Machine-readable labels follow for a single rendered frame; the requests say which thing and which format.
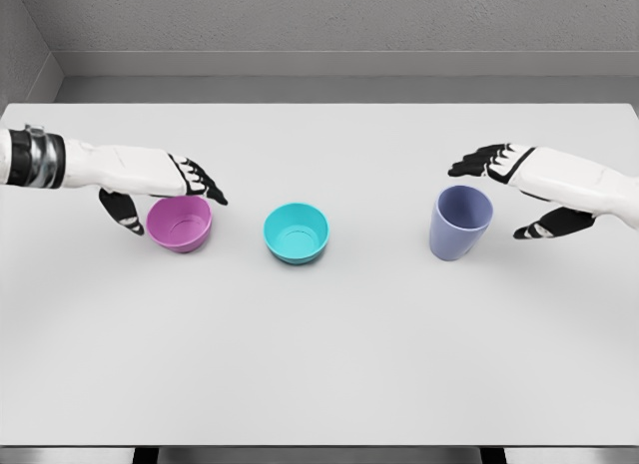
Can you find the teal bowl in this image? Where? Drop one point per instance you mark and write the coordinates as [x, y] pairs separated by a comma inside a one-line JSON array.
[[296, 233]]

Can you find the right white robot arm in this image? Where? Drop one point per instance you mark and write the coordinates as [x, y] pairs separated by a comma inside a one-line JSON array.
[[621, 197]]

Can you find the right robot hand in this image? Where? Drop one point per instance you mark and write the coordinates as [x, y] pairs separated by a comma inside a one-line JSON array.
[[549, 177]]

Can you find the lavender cup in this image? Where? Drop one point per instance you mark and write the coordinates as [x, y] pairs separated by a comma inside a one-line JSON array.
[[460, 224]]

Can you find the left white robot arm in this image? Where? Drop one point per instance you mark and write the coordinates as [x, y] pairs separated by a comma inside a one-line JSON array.
[[40, 159]]

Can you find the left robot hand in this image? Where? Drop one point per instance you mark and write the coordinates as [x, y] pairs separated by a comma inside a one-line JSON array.
[[145, 172]]

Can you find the pink bowl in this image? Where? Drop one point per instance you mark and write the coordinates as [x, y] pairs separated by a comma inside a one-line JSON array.
[[181, 223]]

